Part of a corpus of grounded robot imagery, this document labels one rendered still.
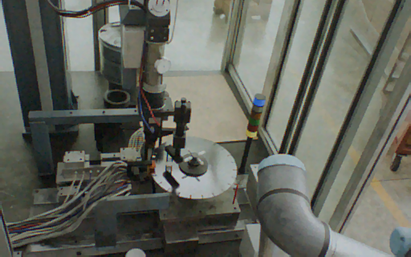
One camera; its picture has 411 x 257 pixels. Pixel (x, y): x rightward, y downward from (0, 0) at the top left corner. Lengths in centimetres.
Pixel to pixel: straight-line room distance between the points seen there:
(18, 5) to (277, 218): 125
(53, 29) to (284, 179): 115
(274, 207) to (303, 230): 7
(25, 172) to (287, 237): 123
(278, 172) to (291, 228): 14
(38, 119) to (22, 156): 33
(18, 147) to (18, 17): 57
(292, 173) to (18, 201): 112
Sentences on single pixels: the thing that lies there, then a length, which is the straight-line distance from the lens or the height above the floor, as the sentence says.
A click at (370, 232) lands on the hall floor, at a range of 290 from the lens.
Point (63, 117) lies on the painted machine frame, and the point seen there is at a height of 104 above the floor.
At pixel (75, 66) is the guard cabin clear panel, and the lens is 247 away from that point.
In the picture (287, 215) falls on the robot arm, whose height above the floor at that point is 137.
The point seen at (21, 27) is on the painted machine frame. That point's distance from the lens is 174.
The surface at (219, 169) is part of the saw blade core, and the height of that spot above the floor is 95.
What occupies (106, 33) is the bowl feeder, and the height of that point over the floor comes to 108.
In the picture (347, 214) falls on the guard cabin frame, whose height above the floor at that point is 99.
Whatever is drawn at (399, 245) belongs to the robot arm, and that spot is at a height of 122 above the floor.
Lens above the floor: 200
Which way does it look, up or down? 37 degrees down
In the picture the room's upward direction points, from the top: 9 degrees clockwise
